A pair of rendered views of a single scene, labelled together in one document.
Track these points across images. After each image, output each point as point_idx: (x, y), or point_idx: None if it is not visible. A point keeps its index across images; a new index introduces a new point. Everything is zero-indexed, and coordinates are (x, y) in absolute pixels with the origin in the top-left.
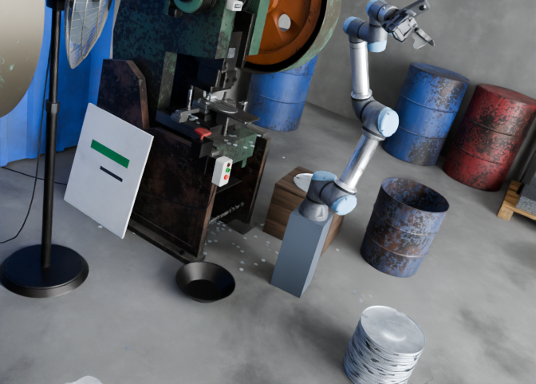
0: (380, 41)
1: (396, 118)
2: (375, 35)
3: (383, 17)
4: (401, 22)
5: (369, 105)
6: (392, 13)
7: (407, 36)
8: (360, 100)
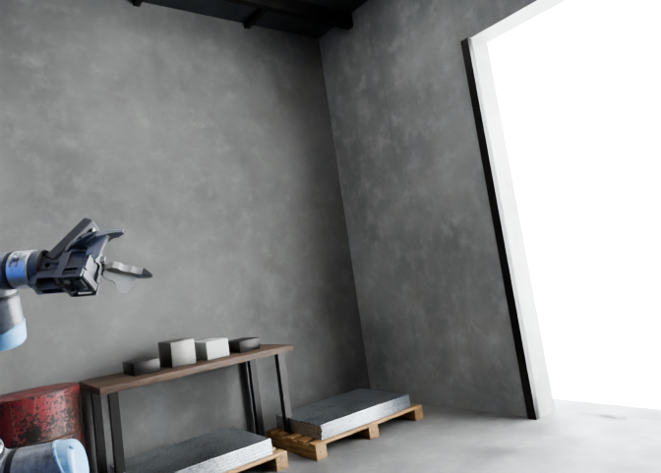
0: (20, 324)
1: (82, 448)
2: (5, 317)
3: (26, 272)
4: (87, 259)
5: (18, 461)
6: (40, 260)
7: (99, 280)
8: None
